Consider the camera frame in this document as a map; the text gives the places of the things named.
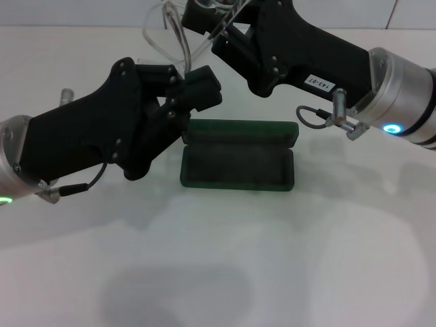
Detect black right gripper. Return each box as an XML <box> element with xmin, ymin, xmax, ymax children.
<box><xmin>211</xmin><ymin>0</ymin><xmax>373</xmax><ymax>99</ymax></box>

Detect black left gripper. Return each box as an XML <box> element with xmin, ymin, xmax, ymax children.
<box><xmin>18</xmin><ymin>57</ymin><xmax>165</xmax><ymax>181</ymax></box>

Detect clear transparent glasses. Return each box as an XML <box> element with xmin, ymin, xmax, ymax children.
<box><xmin>142</xmin><ymin>0</ymin><xmax>255</xmax><ymax>74</ymax></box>

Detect green glasses case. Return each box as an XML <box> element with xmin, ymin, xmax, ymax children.
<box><xmin>179</xmin><ymin>118</ymin><xmax>300</xmax><ymax>192</ymax></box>

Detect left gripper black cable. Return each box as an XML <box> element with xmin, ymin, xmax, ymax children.
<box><xmin>43</xmin><ymin>162</ymin><xmax>110</xmax><ymax>199</ymax></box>

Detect right gripper cable with connector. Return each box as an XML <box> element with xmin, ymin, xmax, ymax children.
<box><xmin>295</xmin><ymin>87</ymin><xmax>371</xmax><ymax>141</ymax></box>

